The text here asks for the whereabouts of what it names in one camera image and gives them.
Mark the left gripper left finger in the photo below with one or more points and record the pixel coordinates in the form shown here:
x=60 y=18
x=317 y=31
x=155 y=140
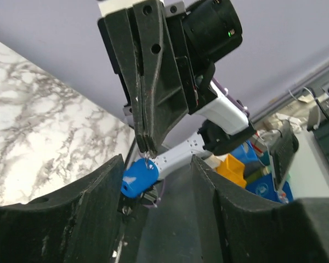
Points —
x=80 y=222

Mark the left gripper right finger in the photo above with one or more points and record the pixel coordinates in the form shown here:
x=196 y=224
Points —
x=236 y=225

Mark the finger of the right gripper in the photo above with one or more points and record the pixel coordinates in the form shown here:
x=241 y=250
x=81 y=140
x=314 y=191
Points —
x=122 y=50
x=164 y=103

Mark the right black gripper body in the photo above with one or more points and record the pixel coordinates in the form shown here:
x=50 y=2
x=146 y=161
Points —
x=195 y=69

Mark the metal keyring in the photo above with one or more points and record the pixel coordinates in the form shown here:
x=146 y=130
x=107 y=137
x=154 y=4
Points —
x=147 y=160

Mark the blue key tag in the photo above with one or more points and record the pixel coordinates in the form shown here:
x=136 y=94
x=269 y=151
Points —
x=138 y=178

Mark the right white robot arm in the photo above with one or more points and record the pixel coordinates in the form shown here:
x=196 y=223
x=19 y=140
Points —
x=221 y=125

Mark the blue storage box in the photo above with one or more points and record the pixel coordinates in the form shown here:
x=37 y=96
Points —
x=258 y=174

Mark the black keyboard device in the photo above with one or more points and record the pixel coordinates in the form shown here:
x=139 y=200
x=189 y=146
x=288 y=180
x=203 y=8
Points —
x=282 y=148

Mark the yellow storage bin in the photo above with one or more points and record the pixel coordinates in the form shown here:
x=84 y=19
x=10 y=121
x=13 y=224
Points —
x=233 y=170

